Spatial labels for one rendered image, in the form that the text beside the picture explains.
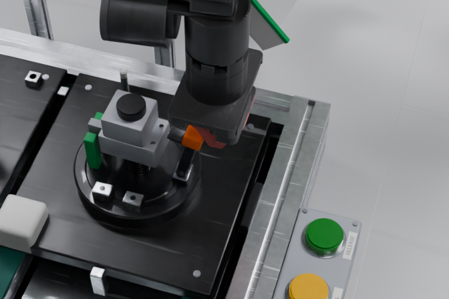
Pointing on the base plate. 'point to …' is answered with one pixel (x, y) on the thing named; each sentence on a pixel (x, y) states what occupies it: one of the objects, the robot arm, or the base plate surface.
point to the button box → (298, 239)
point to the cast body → (131, 129)
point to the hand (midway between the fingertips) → (216, 140)
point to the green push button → (324, 235)
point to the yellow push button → (308, 287)
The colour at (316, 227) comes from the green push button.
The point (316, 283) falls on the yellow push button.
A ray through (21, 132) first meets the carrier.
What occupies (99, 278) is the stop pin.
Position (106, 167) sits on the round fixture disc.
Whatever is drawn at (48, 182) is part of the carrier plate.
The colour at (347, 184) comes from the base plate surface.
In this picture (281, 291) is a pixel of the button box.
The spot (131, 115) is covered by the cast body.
